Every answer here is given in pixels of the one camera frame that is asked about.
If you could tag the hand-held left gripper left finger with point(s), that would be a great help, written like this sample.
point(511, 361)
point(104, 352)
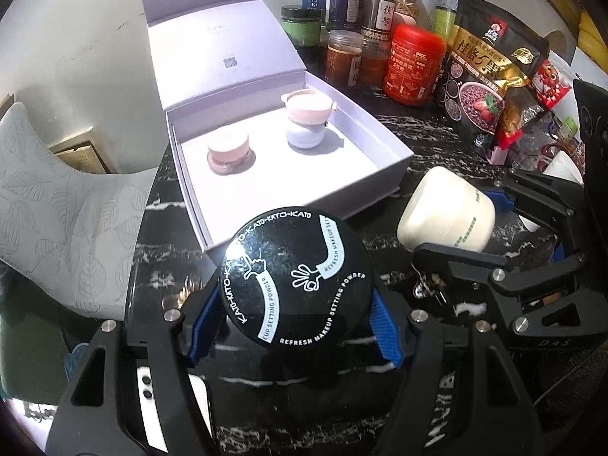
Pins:
point(202, 337)

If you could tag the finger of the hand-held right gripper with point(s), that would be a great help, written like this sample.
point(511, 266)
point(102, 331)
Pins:
point(451, 259)
point(502, 202)

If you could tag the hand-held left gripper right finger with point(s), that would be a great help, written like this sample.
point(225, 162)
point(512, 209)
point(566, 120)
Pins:
point(387, 332)

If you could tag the white cream jar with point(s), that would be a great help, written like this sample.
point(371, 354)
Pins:
point(441, 209)

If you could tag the black powder jar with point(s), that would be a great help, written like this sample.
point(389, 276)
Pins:
point(294, 285)

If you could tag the lavender gift box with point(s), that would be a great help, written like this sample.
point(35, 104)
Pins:
point(256, 33)

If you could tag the white tissue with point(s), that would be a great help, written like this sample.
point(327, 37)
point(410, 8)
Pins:
point(563, 168)

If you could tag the white phone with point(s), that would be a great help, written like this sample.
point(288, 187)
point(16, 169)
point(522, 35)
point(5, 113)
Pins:
point(171, 413)

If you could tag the black gold cereal pouch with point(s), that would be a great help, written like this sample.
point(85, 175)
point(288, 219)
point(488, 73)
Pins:
point(479, 80)

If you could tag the red snack packet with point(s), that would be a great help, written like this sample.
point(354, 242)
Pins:
point(551, 80)

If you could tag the red canister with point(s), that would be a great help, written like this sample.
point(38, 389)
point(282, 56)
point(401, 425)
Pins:
point(413, 66)

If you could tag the green cushion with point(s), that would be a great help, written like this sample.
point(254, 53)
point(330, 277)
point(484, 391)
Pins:
point(28, 356)

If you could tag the grey leaf pattern chair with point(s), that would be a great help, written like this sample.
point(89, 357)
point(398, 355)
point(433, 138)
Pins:
point(61, 228)

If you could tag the yellow bag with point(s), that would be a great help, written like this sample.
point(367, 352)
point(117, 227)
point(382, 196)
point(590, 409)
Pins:
point(593, 42)

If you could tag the lavender cosmetic jar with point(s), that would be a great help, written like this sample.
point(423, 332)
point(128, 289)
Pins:
point(306, 137)

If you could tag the amber jar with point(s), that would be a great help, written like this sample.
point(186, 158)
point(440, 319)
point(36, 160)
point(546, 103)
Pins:
point(373, 64)

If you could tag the green tin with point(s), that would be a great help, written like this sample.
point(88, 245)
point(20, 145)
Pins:
point(444, 21)

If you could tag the pink cosmetic jar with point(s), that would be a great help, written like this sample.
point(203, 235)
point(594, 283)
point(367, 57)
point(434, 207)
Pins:
point(230, 149)

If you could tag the pink pot shaped jar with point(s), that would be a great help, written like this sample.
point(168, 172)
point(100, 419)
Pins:
point(308, 107)

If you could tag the orange brown jar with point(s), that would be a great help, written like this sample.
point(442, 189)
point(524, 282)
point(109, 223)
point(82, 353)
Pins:
point(343, 59)

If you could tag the clear spice jar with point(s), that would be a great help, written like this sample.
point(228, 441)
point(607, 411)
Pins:
point(408, 2)

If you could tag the gold framed panel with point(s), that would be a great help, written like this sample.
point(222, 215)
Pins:
point(76, 154)

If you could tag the brown seed jar white label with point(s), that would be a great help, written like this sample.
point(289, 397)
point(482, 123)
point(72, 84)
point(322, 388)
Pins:
point(380, 14)

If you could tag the dark purple jar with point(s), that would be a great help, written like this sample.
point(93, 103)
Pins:
point(344, 4)

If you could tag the green jar black lid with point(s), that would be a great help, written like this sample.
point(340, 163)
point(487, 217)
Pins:
point(301, 31)

